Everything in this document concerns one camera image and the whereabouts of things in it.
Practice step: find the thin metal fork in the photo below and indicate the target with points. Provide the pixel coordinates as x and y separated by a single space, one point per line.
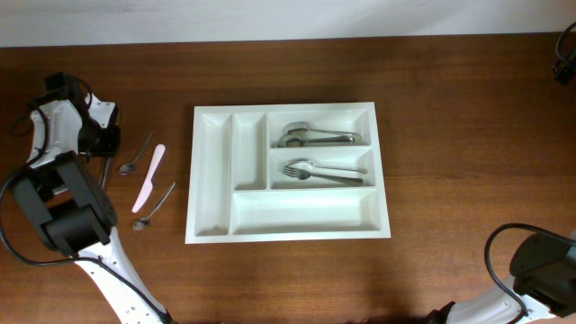
310 163

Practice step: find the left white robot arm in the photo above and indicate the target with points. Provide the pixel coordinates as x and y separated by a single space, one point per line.
67 207

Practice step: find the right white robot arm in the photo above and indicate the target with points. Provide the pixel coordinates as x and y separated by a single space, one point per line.
540 285

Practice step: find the large metal spoon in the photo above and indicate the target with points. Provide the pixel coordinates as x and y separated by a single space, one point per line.
298 141
302 126

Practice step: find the metal serving tongs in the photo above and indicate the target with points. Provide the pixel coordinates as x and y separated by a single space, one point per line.
107 164

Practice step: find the thick handled metal fork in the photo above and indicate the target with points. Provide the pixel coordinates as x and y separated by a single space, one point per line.
301 174

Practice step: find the small metal teaspoon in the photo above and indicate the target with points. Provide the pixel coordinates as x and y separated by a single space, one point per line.
130 167

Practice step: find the white cutlery tray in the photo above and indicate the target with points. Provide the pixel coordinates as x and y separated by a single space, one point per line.
237 190

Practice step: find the pink plastic knife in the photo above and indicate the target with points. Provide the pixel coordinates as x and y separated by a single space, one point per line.
147 185

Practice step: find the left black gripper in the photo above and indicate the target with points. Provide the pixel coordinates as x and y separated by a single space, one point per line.
112 148

